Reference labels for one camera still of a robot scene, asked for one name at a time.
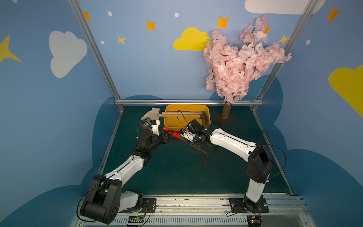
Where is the wooden handle hoe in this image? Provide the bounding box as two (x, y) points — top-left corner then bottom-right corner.
(159, 112), (205, 118)
(159, 110), (208, 119)

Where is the red handle tool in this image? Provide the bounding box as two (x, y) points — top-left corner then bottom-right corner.
(163, 126), (208, 167)

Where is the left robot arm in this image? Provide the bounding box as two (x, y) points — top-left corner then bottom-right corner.
(76, 130), (174, 224)

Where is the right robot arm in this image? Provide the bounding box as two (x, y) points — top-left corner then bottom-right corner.
(186, 120), (274, 206)

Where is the yellow plastic storage box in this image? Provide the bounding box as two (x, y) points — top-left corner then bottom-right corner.
(162, 104), (211, 131)

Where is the small brown slotted scoop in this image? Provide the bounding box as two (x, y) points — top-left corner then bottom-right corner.
(140, 119), (151, 130)

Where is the white knitted work glove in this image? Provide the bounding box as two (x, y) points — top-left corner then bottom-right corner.
(141, 107), (160, 120)

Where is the pink blossom artificial tree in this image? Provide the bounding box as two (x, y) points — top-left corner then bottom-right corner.
(203, 15), (292, 125)

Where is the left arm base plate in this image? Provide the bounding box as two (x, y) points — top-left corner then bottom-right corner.
(125, 198), (157, 213)

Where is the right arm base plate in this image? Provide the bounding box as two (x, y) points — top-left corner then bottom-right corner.
(229, 198), (269, 214)

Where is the aluminium front rail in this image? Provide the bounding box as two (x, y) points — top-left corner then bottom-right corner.
(70, 194), (317, 227)

